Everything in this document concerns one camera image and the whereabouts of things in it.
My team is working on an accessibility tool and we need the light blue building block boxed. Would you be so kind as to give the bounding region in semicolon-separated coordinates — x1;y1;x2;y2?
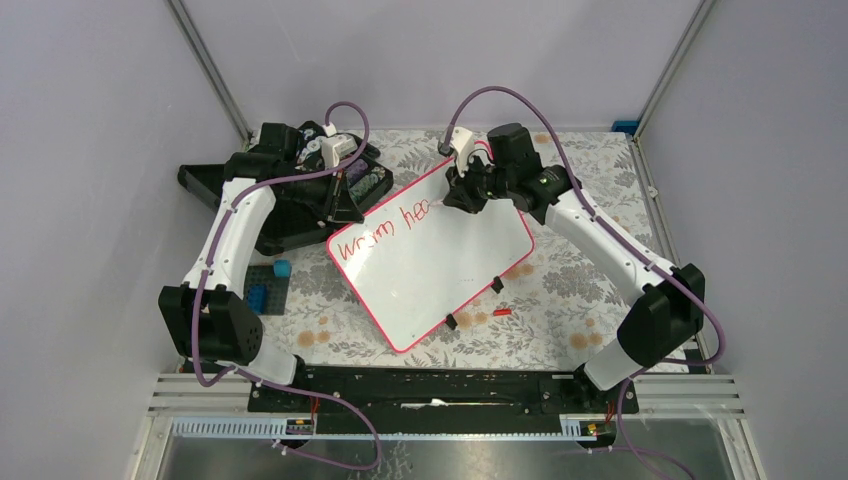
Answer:
272;259;292;278

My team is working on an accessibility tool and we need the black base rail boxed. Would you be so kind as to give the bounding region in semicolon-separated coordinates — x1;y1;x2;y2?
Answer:
247;365;639;435

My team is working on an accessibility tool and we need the purple cable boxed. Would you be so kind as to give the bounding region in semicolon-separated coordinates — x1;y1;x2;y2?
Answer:
190;101;371;389
440;86;729;368

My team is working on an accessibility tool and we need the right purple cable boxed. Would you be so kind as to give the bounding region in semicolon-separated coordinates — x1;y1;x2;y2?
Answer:
440;86;729;368

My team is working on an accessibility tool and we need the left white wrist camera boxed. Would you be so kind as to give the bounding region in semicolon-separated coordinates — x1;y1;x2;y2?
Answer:
320;123;358;170

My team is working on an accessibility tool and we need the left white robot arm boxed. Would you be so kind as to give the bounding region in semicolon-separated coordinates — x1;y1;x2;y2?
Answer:
158;122;369;411

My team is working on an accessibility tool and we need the black poker chip case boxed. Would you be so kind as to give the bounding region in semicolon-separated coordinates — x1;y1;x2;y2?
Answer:
177;121;394;256

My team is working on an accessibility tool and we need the blue corner bracket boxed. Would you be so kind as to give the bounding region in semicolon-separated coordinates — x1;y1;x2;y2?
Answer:
611;120;640;136

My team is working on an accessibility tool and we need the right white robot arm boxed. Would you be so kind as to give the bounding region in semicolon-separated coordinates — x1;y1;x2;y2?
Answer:
438;123;705;412

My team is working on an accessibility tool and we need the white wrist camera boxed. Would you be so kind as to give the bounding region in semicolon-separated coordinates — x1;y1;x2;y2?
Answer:
320;123;358;170
437;126;474;177

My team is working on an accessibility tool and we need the pink-framed whiteboard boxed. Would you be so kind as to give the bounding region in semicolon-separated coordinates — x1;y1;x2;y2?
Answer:
326;159;535;353

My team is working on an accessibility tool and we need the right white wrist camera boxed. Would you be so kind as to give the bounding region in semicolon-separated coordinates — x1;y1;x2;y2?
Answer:
437;126;474;177

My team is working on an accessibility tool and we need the black building block plate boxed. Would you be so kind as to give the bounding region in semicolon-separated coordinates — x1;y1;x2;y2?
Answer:
244;265;291;316

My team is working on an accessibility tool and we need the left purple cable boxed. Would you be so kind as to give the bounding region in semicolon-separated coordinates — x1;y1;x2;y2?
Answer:
190;101;371;389

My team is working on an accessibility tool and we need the white cable duct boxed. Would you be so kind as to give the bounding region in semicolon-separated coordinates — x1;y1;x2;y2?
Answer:
172;417;315;440

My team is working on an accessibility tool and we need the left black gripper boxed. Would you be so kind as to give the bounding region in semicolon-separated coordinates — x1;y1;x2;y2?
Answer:
281;161;365;223

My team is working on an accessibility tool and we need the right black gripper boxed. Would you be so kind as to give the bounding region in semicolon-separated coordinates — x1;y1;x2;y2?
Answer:
444;152;515;215

